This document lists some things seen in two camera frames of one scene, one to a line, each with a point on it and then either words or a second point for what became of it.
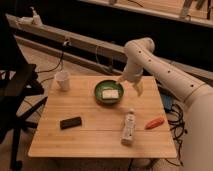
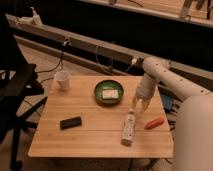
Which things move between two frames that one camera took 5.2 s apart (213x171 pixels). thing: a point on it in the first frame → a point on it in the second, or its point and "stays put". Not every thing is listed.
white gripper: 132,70 → 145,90
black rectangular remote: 71,122 stays put
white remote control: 129,127 stays put
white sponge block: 110,94 stays put
